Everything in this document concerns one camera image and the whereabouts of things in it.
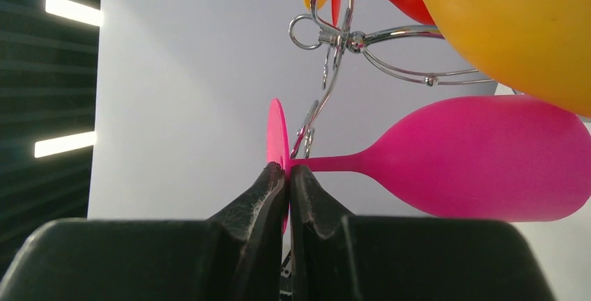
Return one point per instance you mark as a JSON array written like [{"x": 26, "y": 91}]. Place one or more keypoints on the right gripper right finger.
[{"x": 341, "y": 256}]

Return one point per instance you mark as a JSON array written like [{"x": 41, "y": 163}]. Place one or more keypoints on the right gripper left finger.
[{"x": 234, "y": 255}]

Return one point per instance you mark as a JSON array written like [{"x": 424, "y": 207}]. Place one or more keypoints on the magenta wine glass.
[{"x": 506, "y": 157}]

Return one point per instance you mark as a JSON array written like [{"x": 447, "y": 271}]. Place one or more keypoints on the chrome wine glass rack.
[{"x": 314, "y": 29}]

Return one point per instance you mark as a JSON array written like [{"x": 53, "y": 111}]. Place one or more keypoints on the yellow wine glass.
[{"x": 538, "y": 47}]

